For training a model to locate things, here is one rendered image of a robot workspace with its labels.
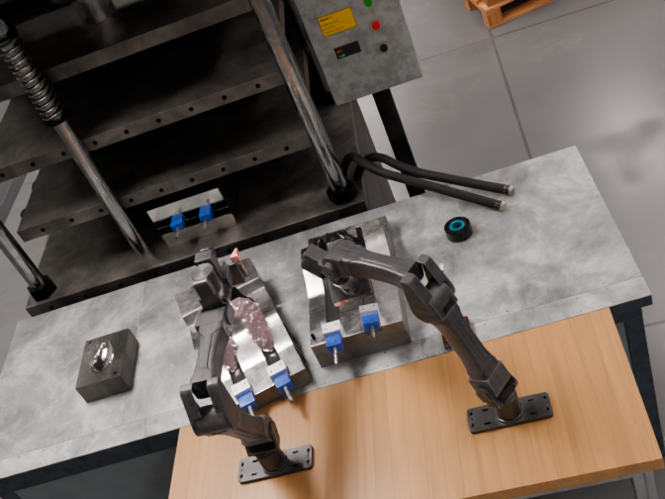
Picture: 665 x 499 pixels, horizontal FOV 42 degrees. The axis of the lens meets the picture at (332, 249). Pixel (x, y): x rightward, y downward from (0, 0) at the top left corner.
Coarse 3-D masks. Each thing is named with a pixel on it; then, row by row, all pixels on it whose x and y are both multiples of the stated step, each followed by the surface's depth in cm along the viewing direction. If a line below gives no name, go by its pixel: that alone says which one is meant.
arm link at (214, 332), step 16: (208, 320) 200; (224, 320) 200; (208, 336) 196; (224, 336) 198; (208, 352) 192; (224, 352) 197; (208, 368) 188; (192, 384) 186; (208, 384) 184; (192, 400) 185; (224, 400) 184; (192, 416) 186
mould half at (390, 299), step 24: (384, 216) 268; (312, 240) 272; (336, 240) 255; (384, 240) 249; (312, 288) 249; (384, 288) 240; (312, 312) 243; (384, 312) 232; (360, 336) 231; (384, 336) 231; (408, 336) 232
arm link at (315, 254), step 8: (312, 248) 207; (304, 256) 207; (312, 256) 206; (320, 256) 206; (304, 264) 208; (312, 264) 207; (320, 264) 204; (328, 264) 198; (312, 272) 208; (320, 272) 207; (328, 272) 199; (336, 272) 199; (336, 280) 201
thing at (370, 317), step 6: (360, 306) 231; (366, 306) 230; (372, 306) 229; (360, 312) 228; (366, 312) 228; (372, 312) 228; (378, 312) 228; (366, 318) 227; (372, 318) 226; (378, 318) 227; (366, 324) 225; (372, 324) 225; (378, 324) 225; (366, 330) 225; (372, 330) 222; (372, 336) 220
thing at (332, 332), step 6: (324, 324) 233; (330, 324) 232; (336, 324) 231; (324, 330) 231; (330, 330) 230; (336, 330) 230; (342, 330) 233; (324, 336) 231; (330, 336) 231; (336, 336) 230; (330, 342) 229; (336, 342) 228; (342, 342) 230; (330, 348) 228; (336, 348) 228; (342, 348) 228; (336, 354) 226; (336, 360) 225
